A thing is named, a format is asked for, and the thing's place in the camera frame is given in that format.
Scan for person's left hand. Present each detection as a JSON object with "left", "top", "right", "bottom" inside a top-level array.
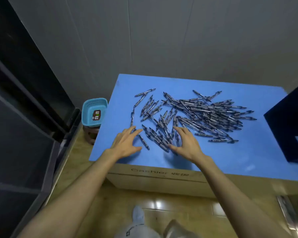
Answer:
[{"left": 105, "top": 126, "right": 143, "bottom": 161}]

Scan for person's right hand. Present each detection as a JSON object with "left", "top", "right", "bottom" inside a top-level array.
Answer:
[{"left": 168, "top": 126, "right": 207, "bottom": 165}]

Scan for pile of grey pens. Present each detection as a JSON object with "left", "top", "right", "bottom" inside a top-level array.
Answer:
[{"left": 130, "top": 88, "right": 258, "bottom": 154}]

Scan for black tiered pen display stand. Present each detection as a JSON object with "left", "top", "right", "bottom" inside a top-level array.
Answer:
[{"left": 264, "top": 79, "right": 298, "bottom": 163}]

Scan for person's right forearm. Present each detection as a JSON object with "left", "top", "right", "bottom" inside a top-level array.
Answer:
[{"left": 195, "top": 155, "right": 292, "bottom": 238}]

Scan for person's left forearm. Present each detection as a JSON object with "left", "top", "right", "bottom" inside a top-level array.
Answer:
[{"left": 17, "top": 150, "right": 120, "bottom": 238}]

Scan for person's left grey shoe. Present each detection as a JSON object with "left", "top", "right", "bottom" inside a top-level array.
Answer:
[{"left": 132, "top": 205, "right": 145, "bottom": 225}]

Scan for person's beige trousers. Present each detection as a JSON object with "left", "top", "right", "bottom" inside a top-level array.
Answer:
[{"left": 114, "top": 219, "right": 200, "bottom": 238}]

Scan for brown plastic stool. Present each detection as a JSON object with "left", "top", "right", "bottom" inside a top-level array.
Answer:
[{"left": 83, "top": 125, "right": 100, "bottom": 145}]

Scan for blue plastic basket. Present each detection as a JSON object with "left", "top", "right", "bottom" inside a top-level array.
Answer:
[{"left": 81, "top": 98, "right": 108, "bottom": 128}]

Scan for blue table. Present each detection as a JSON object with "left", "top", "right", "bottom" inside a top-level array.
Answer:
[{"left": 88, "top": 73, "right": 298, "bottom": 183}]

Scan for black shelf unit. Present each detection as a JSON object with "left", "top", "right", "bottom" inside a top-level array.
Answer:
[{"left": 0, "top": 0, "right": 81, "bottom": 238}]

